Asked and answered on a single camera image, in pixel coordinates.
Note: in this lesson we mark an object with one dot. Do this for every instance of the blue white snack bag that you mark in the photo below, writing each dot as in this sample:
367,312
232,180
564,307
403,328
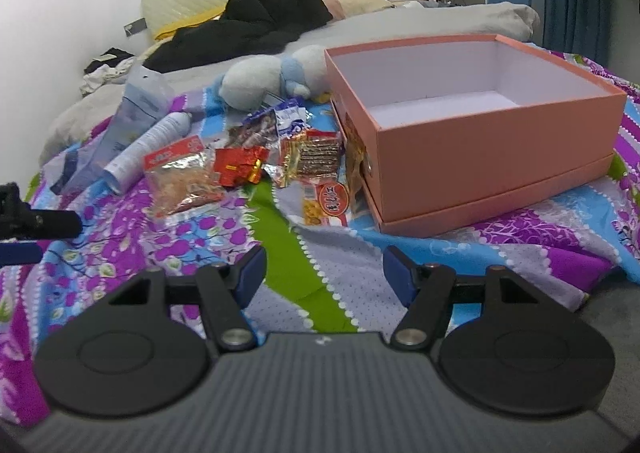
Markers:
269,125

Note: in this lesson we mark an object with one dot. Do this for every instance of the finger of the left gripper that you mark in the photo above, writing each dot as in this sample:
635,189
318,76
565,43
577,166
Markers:
20,253
20,221

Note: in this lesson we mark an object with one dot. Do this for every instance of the orange red snack packet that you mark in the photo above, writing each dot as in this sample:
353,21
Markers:
325,204

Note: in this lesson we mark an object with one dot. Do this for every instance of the wall socket plate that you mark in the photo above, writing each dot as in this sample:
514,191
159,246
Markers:
135,27

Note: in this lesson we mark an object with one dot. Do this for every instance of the white black clothes heap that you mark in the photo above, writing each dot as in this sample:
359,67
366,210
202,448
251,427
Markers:
112,66

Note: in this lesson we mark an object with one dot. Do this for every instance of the red yellow snack bag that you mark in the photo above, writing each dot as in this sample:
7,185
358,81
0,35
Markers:
355,157

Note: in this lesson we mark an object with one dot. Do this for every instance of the translucent plastic bag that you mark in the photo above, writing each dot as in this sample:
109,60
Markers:
146,100

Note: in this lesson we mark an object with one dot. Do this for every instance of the pink cardboard box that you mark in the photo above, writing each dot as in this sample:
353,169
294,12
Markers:
459,129

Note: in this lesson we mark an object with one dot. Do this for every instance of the white spray can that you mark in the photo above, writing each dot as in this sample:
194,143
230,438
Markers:
126,168

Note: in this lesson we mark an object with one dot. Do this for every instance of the white blue plush toy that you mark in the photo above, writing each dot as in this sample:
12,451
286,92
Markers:
301,74

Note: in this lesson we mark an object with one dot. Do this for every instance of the black clothing pile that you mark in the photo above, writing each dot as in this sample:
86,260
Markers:
246,27

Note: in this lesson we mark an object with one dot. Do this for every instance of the colourful floral bedsheet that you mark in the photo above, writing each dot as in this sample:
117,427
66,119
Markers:
323,280

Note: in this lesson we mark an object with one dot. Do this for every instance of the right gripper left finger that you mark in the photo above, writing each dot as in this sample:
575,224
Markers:
150,342

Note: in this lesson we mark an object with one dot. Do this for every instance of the red clear shredded snack bag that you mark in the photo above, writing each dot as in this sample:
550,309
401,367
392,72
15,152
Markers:
181,176

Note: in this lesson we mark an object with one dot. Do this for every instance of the beige pillow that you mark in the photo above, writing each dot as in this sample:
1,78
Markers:
342,9

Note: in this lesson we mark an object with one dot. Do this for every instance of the red foil snack packet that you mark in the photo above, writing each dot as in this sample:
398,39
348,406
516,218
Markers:
236,166

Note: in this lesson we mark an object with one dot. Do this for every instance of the brown bars snack packet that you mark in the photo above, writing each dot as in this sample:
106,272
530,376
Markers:
311,155

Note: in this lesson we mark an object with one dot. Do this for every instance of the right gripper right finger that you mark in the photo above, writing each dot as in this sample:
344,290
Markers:
497,340

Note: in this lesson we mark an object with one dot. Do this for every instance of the blue curtain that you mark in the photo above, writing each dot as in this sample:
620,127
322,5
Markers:
578,26

